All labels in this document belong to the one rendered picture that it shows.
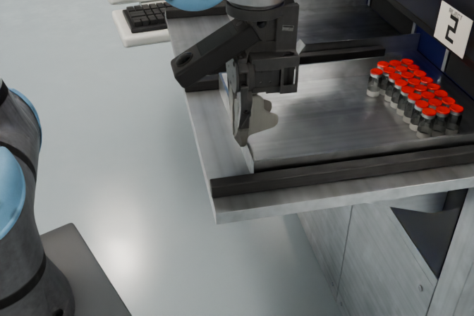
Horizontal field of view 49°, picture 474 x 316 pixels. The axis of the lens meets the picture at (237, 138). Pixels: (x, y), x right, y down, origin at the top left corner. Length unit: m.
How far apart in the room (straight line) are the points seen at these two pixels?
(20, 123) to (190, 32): 0.56
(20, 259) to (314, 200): 0.36
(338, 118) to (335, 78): 0.13
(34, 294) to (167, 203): 1.41
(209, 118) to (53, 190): 1.39
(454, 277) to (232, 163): 0.43
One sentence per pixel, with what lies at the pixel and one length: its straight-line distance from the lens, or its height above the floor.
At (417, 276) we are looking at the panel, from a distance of 1.09.
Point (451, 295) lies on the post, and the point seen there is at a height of 0.61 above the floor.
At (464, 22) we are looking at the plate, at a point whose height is 1.04.
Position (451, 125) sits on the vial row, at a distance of 0.86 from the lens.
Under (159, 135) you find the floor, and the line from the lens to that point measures 2.39.
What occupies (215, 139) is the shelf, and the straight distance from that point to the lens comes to 0.81.
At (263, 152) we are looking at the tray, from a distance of 0.77.
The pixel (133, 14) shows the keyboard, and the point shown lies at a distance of 1.41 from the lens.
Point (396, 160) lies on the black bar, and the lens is 0.76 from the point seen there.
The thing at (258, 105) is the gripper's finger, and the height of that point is 0.98.
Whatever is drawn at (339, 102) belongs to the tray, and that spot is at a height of 0.88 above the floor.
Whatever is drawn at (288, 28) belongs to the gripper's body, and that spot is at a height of 1.08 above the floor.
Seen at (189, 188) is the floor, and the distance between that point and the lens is 2.08.
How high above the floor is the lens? 1.34
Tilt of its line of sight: 35 degrees down
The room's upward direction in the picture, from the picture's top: straight up
